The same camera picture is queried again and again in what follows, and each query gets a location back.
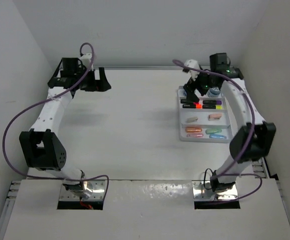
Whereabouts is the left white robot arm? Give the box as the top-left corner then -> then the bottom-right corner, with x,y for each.
19,53 -> 111,198

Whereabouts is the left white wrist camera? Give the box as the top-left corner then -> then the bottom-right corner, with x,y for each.
79,53 -> 92,67

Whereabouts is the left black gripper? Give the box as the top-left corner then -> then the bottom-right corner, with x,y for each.
73,67 -> 110,92

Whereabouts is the pink cap black highlighter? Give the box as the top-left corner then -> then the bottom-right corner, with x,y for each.
180,99 -> 198,104

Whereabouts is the purple cap black highlighter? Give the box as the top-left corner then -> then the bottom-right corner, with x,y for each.
203,100 -> 222,105

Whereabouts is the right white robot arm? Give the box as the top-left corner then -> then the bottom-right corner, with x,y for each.
174,53 -> 276,192

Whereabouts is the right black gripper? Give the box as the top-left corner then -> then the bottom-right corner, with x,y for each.
184,65 -> 217,103

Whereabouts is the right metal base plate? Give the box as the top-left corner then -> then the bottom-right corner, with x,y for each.
192,180 -> 238,202

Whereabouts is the beige eraser block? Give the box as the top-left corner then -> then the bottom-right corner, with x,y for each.
186,116 -> 198,123

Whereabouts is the orange pastel highlighter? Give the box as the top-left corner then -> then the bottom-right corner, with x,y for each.
185,127 -> 202,133

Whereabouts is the blue pastel highlighter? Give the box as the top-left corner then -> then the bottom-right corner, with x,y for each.
209,133 -> 227,139

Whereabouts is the yellow cap black highlighter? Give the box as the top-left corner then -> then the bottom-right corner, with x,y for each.
202,104 -> 222,110

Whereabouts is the metal base plate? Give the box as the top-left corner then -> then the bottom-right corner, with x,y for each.
59,180 -> 105,201
192,180 -> 238,202

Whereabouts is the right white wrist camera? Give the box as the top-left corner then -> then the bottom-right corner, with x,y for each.
183,59 -> 201,80

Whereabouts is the white compartment tray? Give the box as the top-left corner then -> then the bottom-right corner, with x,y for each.
177,87 -> 233,143

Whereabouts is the green pastel highlighter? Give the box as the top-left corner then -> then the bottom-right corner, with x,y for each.
205,128 -> 222,135

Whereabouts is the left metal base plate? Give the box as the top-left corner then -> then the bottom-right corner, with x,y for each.
59,180 -> 105,201

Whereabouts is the orange cap black highlighter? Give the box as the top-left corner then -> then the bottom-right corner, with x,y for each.
182,103 -> 202,109

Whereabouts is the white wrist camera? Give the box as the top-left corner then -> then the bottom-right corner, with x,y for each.
183,59 -> 201,80
79,53 -> 92,67

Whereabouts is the pink pastel highlighter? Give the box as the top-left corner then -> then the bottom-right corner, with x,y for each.
186,132 -> 204,138

